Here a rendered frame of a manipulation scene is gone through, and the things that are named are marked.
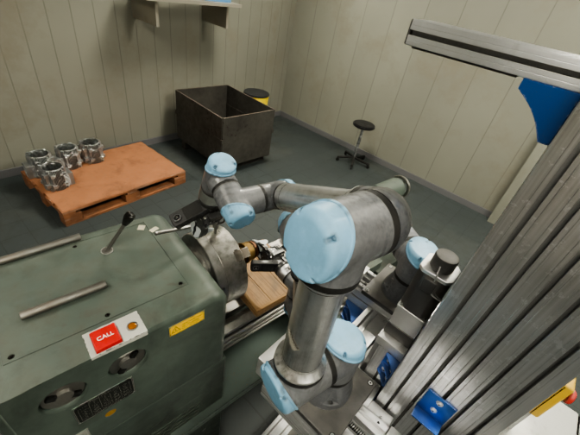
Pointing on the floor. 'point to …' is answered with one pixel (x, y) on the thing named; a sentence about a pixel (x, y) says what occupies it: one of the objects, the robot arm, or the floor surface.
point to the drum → (257, 94)
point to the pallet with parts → (97, 176)
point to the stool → (359, 141)
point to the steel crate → (223, 122)
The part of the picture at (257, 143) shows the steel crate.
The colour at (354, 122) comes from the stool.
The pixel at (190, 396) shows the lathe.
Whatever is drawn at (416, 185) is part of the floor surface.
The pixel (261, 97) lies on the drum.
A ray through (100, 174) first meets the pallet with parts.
